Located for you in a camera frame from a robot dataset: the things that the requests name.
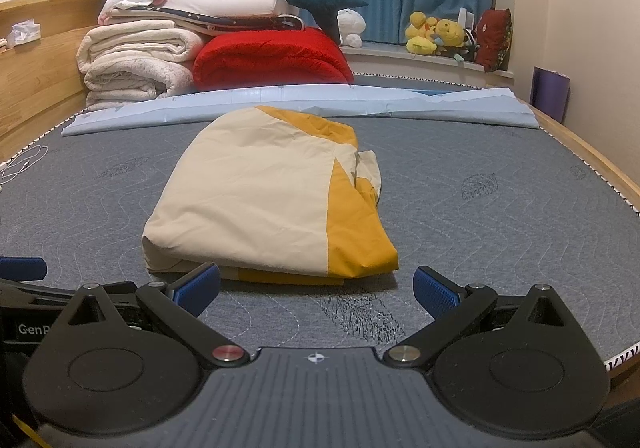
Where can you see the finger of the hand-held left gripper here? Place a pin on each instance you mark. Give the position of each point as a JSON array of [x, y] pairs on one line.
[[22, 268], [30, 295]]

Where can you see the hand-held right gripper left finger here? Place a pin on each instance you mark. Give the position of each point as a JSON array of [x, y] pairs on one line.
[[197, 288]]

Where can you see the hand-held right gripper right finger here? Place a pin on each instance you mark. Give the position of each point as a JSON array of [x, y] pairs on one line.
[[437, 293]]

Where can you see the grey quilted mattress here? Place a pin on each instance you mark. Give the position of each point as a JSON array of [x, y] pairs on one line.
[[500, 238]]

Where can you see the light blue folded sheet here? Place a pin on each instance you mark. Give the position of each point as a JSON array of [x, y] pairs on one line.
[[300, 100]]

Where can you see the cream fleecy folded blanket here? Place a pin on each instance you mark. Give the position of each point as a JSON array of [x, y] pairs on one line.
[[135, 80]]

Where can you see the window sill ledge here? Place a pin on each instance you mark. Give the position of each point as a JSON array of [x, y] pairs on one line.
[[390, 59]]

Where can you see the red folded quilt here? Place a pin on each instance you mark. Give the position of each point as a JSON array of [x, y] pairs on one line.
[[270, 58]]

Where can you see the black white striped plush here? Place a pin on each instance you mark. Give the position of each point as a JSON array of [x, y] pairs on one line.
[[470, 44]]

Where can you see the dark red cushion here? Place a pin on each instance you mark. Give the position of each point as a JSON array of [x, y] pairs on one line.
[[494, 40]]

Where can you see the yellow bear plush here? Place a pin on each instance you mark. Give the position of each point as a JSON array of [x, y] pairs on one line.
[[450, 33]]

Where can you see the yellow duck plush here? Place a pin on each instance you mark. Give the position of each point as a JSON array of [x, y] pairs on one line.
[[421, 33]]

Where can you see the navy trimmed folded sheet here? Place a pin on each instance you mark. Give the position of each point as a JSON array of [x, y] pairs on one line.
[[250, 22]]

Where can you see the white plush toy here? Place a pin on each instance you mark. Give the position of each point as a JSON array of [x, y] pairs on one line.
[[351, 28]]

